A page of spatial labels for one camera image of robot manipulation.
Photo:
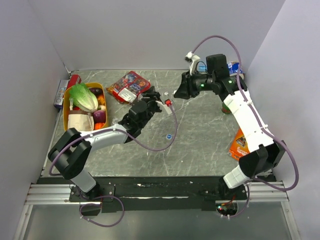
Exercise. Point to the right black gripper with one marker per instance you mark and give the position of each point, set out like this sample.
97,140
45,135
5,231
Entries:
186,90

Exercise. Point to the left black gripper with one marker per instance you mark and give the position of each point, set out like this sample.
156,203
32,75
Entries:
154,102

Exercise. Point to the clear plastic bottle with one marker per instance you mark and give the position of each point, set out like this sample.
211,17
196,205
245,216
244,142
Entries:
115,121
165,93

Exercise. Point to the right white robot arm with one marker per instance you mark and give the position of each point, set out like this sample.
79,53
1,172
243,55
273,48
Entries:
264,153

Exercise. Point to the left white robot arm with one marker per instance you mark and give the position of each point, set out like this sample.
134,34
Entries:
70,153

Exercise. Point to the green glass bottle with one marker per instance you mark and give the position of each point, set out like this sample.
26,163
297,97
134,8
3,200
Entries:
225,109

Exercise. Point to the blue tissue pack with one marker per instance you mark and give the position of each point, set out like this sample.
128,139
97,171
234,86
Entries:
202,68

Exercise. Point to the red snack package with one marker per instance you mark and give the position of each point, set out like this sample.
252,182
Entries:
128,88

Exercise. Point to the red onion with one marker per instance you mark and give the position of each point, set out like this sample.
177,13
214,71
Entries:
99,116

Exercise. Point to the dark eggplant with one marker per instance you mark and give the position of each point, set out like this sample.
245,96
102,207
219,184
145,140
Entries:
96,91

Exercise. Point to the orange fruit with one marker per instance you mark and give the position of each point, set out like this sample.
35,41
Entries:
99,125

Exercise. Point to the green cabbage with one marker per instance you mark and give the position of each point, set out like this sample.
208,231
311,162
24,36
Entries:
83,98

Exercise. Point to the yellow plastic basket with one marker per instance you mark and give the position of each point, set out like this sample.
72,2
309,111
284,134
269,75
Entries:
69,107

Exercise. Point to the beige paper bag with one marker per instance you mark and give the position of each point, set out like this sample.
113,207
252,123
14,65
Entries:
82,122

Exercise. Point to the orange razor box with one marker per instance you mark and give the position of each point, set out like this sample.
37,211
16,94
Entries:
239,146

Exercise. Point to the grey foil box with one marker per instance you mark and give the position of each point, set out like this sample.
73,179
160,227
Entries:
59,97

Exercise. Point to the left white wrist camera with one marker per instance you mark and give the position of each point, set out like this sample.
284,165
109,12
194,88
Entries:
166,106

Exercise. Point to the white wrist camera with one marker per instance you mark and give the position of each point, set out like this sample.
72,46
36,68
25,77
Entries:
192,59
166,106

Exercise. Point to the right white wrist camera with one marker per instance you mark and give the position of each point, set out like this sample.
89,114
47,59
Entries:
192,59

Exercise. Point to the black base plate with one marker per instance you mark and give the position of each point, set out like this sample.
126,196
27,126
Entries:
152,193

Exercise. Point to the aluminium rail frame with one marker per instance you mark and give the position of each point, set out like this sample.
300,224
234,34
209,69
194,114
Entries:
58,194

